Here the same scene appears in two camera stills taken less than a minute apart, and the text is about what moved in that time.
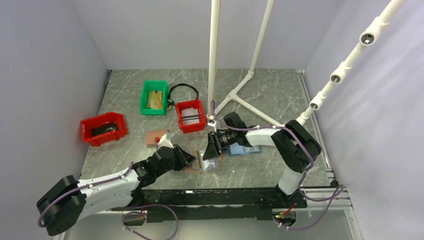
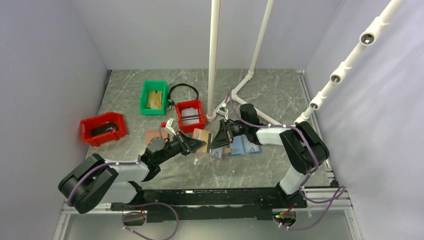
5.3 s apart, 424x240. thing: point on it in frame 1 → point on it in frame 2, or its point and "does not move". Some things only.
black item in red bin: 104,128 does not move
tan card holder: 212,163 → 195,134
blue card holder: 236,149 does not move
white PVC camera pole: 366,38 does not move
